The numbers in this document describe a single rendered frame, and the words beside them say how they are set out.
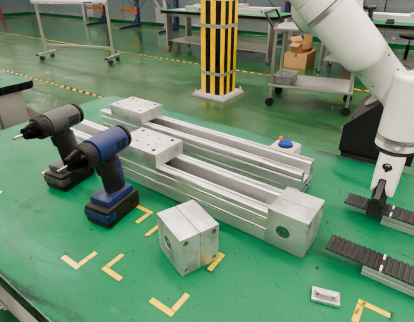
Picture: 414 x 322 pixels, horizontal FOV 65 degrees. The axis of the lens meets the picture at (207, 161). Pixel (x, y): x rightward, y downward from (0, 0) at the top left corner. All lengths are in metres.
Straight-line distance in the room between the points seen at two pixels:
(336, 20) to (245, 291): 0.54
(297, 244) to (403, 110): 0.34
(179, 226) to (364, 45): 0.49
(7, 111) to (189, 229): 1.80
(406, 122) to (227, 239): 0.45
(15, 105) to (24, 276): 1.65
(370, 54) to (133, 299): 0.64
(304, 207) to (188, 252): 0.26
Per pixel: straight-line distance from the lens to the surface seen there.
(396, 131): 0.77
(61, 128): 0.94
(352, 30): 0.70
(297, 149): 1.05
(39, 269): 0.78
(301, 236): 0.71
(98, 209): 0.81
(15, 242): 0.87
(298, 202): 0.74
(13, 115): 2.32
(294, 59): 5.84
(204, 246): 0.67
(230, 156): 0.94
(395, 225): 0.90
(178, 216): 0.67
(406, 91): 0.75
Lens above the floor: 1.30
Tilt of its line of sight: 29 degrees down
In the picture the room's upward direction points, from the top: straight up
